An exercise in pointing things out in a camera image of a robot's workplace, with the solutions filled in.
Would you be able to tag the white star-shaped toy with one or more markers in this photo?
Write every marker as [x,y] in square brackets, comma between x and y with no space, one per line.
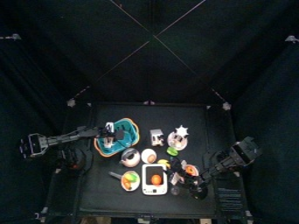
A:
[181,131]

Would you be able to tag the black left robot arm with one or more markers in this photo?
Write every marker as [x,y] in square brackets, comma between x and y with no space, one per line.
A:
[57,139]

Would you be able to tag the toy pan with vegetables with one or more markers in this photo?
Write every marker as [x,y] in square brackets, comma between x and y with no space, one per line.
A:
[129,180]

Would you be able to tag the small white toy appliance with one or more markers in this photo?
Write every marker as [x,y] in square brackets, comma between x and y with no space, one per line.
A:
[156,137]

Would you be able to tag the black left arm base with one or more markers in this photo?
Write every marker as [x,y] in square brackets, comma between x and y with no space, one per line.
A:
[72,159]

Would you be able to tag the white round cup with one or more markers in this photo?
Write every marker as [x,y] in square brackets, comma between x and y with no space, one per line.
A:
[129,157]

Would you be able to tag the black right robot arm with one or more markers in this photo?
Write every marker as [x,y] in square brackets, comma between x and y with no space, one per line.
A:
[240,153]

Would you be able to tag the green toy pea pod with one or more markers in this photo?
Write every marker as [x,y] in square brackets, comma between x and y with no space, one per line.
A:
[172,151]

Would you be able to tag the grey frame corner bracket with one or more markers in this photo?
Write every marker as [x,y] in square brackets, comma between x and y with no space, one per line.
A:
[71,102]
[148,102]
[291,38]
[15,36]
[225,106]

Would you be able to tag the yellow toy food piece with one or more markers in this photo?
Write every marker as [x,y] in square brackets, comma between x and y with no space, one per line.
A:
[163,162]

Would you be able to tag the black round toy pot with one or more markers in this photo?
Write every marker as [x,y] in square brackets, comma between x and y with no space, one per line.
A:
[197,193]

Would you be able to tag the orange toy fruit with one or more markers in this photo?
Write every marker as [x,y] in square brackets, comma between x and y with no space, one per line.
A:
[156,179]

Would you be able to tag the small dark round lid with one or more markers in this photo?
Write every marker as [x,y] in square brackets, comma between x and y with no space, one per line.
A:
[175,191]

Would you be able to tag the teal basket with orange rim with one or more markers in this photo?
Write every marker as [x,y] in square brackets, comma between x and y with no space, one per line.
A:
[125,143]

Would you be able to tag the pink plate with orange food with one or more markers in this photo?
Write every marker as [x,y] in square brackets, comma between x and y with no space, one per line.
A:
[191,170]

